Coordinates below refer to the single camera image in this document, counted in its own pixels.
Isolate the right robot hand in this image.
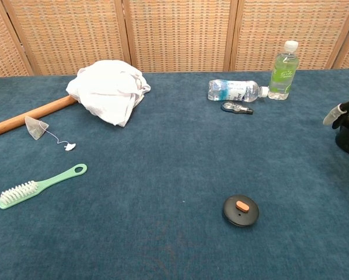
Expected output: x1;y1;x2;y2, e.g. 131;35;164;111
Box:
322;93;349;131

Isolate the wooden rolling pin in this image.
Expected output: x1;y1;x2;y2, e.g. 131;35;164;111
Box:
0;96;77;136

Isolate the pyramid tea bag with string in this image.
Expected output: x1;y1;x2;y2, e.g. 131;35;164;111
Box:
25;115;77;152

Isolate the crumpled white cloth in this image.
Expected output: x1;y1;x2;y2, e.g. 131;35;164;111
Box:
65;59;152;128

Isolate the clear bottle with blue label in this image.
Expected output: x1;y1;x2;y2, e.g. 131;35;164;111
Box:
207;79;270;103

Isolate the black lid with wooden knob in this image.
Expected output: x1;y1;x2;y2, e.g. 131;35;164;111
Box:
222;194;260;228

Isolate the woven bamboo folding screen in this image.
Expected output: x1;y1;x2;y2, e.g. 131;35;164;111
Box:
0;0;349;79

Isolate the mint green scrub brush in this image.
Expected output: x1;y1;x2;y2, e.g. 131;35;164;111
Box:
0;163;88;210

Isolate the clear bottle with green label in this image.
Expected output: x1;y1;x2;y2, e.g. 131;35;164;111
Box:
268;40;300;101

